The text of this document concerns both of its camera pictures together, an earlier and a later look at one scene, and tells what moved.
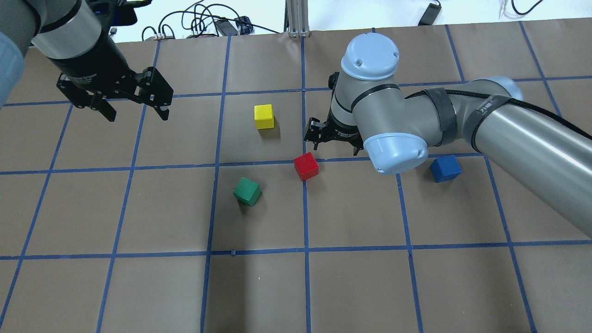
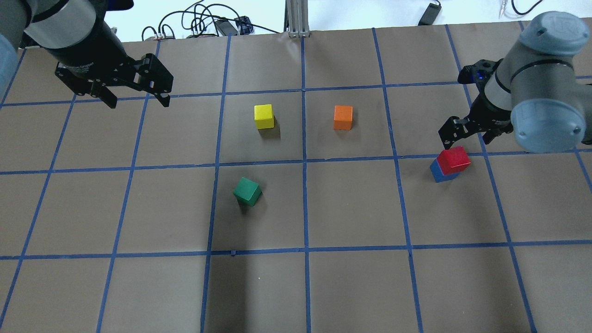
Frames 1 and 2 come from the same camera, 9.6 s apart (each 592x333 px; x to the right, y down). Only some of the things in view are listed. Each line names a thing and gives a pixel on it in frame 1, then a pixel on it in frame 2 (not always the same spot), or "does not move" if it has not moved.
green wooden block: (247, 192) does not move
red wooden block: (306, 166) → (453, 159)
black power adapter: (429, 15) does not move
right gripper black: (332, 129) → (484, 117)
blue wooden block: (445, 169) does not move
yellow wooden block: (264, 116) does not move
